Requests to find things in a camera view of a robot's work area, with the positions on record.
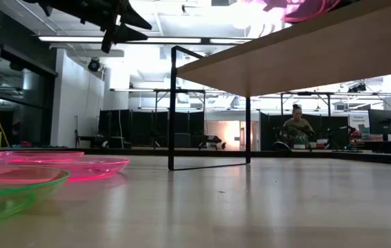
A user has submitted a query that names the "round black ceiling fixture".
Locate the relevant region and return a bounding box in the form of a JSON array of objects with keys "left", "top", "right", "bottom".
[{"left": 87, "top": 58, "right": 101, "bottom": 72}]

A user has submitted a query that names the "black room divider panel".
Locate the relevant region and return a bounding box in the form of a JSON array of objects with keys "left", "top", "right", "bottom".
[
  {"left": 98, "top": 109, "right": 205, "bottom": 149},
  {"left": 259, "top": 112, "right": 350, "bottom": 149}
]

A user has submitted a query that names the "white wall sign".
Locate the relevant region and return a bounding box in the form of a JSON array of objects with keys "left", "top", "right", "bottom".
[{"left": 348, "top": 113, "right": 370, "bottom": 132}]

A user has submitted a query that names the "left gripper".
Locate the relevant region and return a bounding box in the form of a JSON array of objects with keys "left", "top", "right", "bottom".
[{"left": 77, "top": 0, "right": 153, "bottom": 44}]

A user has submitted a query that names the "black ceiling spotlight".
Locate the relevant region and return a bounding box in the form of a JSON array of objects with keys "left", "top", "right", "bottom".
[{"left": 348, "top": 82, "right": 368, "bottom": 93}]

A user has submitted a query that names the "black computer monitor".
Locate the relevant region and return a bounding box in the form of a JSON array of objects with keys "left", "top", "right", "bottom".
[{"left": 368, "top": 108, "right": 391, "bottom": 136}]

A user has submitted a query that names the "wooden shelf with black legs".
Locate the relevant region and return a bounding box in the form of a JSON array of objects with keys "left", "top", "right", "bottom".
[{"left": 167, "top": 0, "right": 391, "bottom": 172}]

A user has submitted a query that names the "long ceiling light strip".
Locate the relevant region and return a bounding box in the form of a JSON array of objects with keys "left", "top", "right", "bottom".
[
  {"left": 123, "top": 37, "right": 202, "bottom": 44},
  {"left": 38, "top": 35, "right": 117, "bottom": 43},
  {"left": 210, "top": 38, "right": 253, "bottom": 45}
]

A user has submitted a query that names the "green translucent plastic plate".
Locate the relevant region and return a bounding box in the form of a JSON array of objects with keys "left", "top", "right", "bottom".
[{"left": 0, "top": 165, "right": 71, "bottom": 230}]

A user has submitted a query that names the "person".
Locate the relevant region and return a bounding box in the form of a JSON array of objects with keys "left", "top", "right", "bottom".
[{"left": 282, "top": 103, "right": 317, "bottom": 149}]

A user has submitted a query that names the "black metal table frame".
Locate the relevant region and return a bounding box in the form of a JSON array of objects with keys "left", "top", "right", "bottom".
[{"left": 0, "top": 147, "right": 391, "bottom": 167}]

